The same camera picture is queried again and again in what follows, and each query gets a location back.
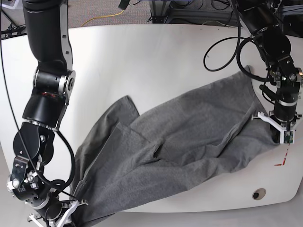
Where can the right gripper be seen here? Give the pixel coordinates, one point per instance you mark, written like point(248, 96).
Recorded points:
point(24, 184)

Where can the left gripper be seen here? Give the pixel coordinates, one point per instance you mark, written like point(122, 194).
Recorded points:
point(281, 87)

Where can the grey T-shirt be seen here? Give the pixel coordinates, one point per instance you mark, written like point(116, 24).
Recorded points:
point(130, 159)

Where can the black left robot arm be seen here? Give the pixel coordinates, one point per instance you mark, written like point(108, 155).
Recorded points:
point(265, 32)

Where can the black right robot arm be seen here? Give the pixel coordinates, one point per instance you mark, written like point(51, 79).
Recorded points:
point(48, 35)

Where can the red tape rectangle marking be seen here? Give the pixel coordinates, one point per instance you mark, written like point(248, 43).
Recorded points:
point(284, 160)

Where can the black tripod stand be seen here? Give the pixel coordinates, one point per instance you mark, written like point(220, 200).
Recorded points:
point(13, 29)

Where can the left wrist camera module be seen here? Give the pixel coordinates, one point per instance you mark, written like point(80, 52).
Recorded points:
point(287, 137)

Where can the right table cable grommet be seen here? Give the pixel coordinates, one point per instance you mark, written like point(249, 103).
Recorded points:
point(259, 194)

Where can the aluminium frame post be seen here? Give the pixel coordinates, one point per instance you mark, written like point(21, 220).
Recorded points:
point(159, 11)

